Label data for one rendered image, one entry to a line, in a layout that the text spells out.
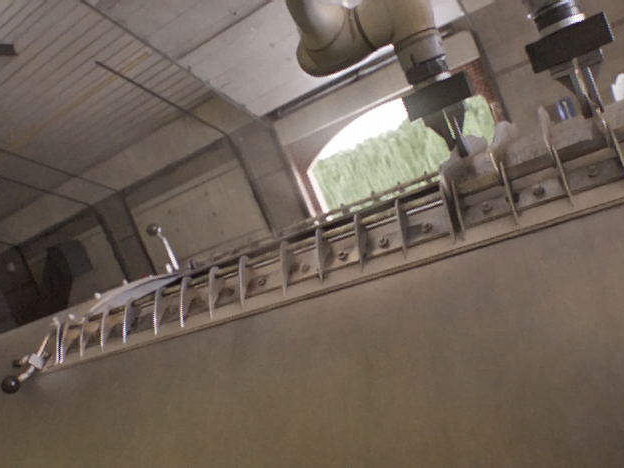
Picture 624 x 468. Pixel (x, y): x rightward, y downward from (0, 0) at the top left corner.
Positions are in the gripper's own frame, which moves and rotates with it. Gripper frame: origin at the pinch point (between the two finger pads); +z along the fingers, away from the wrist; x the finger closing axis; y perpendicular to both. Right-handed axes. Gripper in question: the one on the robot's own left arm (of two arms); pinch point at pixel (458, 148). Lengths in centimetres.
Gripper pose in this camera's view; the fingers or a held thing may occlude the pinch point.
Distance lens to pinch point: 107.4
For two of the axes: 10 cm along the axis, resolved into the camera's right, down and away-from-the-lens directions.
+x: -8.4, 3.1, 4.5
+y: 3.9, -2.4, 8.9
